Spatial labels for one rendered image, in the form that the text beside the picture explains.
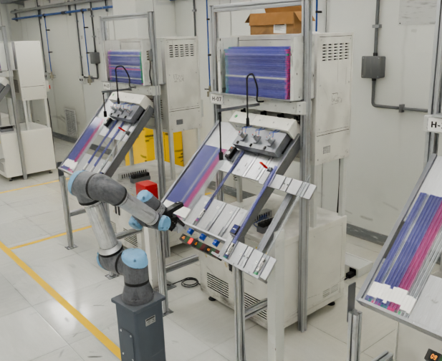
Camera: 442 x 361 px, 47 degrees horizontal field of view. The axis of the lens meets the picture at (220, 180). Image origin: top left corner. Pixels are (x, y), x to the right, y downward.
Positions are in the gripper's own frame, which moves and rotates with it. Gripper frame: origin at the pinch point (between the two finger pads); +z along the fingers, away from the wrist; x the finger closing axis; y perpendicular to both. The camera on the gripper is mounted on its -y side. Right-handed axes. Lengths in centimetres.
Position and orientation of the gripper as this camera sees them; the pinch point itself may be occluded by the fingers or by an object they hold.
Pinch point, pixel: (185, 227)
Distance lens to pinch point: 276.1
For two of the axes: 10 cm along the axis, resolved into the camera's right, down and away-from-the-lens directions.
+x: 6.4, 2.0, -7.4
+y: -5.4, 8.0, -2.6
